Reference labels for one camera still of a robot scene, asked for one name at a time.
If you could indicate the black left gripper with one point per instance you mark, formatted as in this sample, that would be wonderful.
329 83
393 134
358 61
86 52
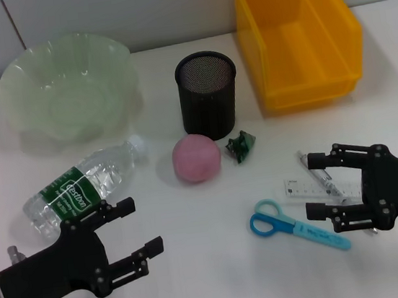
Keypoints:
54 272

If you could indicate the clear water bottle green label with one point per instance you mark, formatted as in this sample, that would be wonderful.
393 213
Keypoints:
77 191

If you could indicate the blue scissors with sheath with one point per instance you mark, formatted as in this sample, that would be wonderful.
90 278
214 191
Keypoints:
266 226

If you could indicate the pink peach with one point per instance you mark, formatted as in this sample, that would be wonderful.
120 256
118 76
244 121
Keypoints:
196 158

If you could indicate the silver ballpoint pen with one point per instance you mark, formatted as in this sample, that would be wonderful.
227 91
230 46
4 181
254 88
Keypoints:
324 177

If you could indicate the clear plastic ruler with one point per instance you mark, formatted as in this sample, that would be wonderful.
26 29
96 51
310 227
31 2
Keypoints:
305 189

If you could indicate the black mesh pen holder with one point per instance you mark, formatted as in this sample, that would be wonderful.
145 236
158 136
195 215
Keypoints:
208 108

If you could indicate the yellow plastic bin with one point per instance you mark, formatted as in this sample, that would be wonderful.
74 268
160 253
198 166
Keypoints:
300 53

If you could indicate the pale green wavy glass bowl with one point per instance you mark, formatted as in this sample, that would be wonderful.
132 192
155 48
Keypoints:
69 99

